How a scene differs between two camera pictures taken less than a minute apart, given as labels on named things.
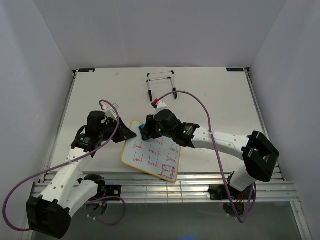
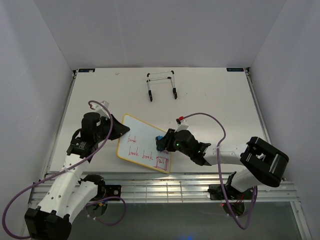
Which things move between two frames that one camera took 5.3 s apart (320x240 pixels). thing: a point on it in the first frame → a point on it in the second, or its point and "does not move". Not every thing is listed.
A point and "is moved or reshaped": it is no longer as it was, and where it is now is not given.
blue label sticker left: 86,70 does not move
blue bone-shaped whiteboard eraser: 144,135 → 160,143
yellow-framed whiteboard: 159,156 is moved or reshaped
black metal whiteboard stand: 174,89 does not move
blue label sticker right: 233,69 does not move
